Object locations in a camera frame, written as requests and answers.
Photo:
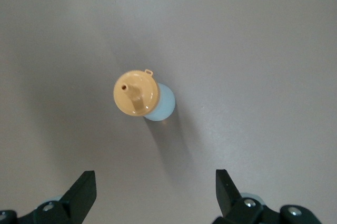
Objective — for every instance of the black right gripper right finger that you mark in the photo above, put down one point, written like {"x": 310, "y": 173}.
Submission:
{"x": 227, "y": 192}

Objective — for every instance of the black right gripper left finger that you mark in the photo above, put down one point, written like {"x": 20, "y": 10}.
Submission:
{"x": 81, "y": 192}

